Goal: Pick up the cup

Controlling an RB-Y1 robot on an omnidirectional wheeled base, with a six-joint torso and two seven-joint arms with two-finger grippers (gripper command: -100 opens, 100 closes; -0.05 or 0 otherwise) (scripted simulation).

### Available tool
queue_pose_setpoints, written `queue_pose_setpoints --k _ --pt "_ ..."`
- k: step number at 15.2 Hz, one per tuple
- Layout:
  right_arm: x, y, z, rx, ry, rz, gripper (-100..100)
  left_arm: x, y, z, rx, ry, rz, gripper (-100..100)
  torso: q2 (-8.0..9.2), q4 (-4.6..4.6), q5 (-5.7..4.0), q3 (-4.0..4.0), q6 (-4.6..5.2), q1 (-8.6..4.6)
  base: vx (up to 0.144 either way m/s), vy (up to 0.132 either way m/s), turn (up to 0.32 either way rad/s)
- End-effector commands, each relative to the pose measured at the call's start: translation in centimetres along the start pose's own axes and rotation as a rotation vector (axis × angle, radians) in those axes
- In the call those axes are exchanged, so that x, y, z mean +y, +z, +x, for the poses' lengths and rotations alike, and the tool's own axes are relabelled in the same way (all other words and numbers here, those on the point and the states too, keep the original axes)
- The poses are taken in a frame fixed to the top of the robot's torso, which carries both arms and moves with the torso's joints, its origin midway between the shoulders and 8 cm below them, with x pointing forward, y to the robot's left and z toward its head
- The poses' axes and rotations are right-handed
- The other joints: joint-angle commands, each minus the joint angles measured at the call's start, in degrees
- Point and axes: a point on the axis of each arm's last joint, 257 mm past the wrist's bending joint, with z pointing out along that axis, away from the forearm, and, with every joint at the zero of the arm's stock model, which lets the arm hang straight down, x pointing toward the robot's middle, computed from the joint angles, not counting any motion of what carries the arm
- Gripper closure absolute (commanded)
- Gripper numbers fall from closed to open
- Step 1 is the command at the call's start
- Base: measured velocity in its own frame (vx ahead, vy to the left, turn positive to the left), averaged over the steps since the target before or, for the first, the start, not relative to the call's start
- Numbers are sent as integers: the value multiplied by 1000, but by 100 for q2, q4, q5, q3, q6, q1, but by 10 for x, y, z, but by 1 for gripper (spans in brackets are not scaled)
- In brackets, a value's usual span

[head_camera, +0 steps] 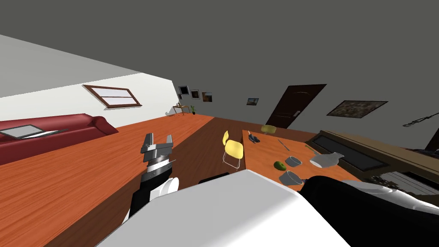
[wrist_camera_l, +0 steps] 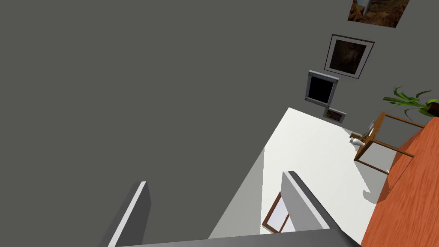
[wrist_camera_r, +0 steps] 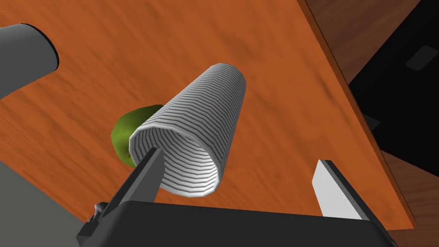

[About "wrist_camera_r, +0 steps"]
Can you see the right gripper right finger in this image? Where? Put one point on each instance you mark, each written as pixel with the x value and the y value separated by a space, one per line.
pixel 334 195

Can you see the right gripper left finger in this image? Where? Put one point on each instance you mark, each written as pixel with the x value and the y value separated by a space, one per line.
pixel 144 183

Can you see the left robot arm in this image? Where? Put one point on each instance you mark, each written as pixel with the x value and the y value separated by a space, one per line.
pixel 24 58

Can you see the green apple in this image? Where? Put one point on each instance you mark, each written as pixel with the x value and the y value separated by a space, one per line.
pixel 132 128

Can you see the white striped ribbed cup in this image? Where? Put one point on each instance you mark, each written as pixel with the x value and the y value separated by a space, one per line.
pixel 199 137

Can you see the orange wooden table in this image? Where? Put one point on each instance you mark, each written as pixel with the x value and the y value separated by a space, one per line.
pixel 103 68

